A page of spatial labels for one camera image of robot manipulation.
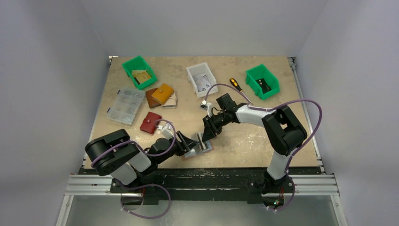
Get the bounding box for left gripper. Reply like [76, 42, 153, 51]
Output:
[157, 130, 199, 164]

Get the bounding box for blue card sleeves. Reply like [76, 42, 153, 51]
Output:
[184, 132, 213, 159]

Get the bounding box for pink card holder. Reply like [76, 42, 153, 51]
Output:
[181, 141, 213, 161]

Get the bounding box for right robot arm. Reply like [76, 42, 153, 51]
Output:
[200, 94, 307, 193]

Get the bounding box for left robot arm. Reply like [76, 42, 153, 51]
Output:
[85, 129, 199, 193]

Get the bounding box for beige card holder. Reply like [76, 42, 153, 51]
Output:
[162, 91, 178, 109]

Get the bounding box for red card holder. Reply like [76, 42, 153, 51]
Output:
[139, 112, 162, 135]

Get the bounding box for cards in white bin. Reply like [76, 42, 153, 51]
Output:
[193, 73, 212, 92]

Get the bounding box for brown card holder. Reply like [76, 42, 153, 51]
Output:
[145, 88, 161, 109]

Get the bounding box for yellow card holder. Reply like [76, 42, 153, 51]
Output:
[152, 83, 175, 105]

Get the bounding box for cards in green bin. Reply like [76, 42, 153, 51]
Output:
[131, 70, 152, 84]

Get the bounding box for yellow black screwdriver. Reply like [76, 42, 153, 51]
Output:
[229, 78, 252, 105]

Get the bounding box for white bin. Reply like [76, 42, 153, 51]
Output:
[186, 62, 216, 98]

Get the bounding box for black item in bin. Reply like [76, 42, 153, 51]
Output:
[256, 78, 271, 94]

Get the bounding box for clear compartment organizer box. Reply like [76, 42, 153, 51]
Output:
[106, 87, 145, 126]

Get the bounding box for right green bin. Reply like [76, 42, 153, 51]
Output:
[245, 64, 280, 100]

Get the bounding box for green bin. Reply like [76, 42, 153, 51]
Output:
[122, 56, 158, 89]
[245, 64, 280, 100]

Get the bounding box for left green bin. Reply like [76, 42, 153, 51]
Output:
[122, 56, 158, 89]

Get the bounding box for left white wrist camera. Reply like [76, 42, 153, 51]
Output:
[157, 123, 175, 139]

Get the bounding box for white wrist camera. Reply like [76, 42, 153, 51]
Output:
[200, 100, 213, 116]
[157, 123, 175, 139]

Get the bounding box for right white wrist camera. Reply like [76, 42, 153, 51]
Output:
[200, 100, 213, 116]

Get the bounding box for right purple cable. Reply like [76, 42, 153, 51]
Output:
[204, 83, 323, 213]

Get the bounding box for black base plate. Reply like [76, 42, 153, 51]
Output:
[78, 167, 322, 206]

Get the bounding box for aluminium frame rail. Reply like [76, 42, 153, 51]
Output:
[64, 175, 339, 200]

